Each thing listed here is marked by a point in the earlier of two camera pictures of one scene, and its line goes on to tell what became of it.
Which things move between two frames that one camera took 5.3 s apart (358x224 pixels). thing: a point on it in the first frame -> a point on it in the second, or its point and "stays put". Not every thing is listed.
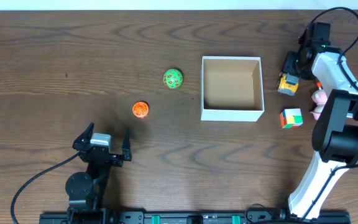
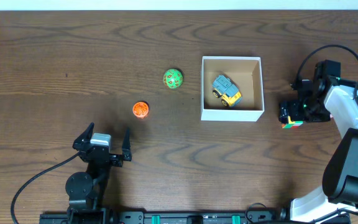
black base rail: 201,217 stays put
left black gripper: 101,155 stays put
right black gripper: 288,65 -> 295,114
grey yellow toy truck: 287,84 -> 227,90
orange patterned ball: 140,109 stays put
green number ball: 173,78 stays put
